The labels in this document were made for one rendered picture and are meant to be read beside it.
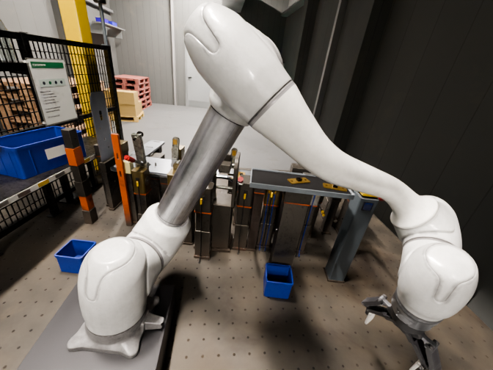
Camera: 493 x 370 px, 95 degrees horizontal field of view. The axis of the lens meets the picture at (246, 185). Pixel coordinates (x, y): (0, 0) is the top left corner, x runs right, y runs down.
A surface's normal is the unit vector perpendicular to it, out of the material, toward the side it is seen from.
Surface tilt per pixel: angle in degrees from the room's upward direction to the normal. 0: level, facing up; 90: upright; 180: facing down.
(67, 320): 5
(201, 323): 0
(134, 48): 90
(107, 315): 86
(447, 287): 89
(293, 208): 90
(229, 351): 0
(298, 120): 74
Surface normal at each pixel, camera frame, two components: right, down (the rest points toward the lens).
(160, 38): 0.10, 0.47
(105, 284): 0.25, 0.12
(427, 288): -0.82, 0.35
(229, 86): -0.45, 0.54
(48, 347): 0.17, -0.90
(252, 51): 0.29, -0.14
